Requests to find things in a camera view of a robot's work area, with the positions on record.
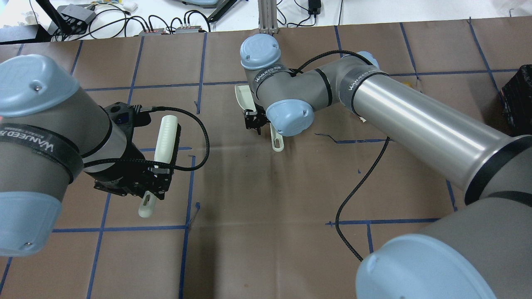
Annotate black power adapter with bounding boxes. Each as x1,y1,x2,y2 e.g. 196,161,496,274
307,0,322,15

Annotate white hand brush dark bristles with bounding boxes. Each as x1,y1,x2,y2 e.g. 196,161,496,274
138,115,179,218

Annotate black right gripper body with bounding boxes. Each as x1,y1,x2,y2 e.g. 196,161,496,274
244,106,270,135

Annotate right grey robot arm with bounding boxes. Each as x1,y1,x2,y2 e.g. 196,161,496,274
239,34,532,299

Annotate pale green plastic dustpan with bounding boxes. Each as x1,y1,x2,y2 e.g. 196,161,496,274
234,85,284,152

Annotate aluminium frame post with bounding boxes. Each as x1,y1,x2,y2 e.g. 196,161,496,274
258,0,279,35

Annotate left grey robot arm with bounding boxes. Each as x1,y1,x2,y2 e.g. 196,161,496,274
0,54,180,257

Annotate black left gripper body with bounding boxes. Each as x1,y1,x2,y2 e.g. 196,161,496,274
94,102,173,200

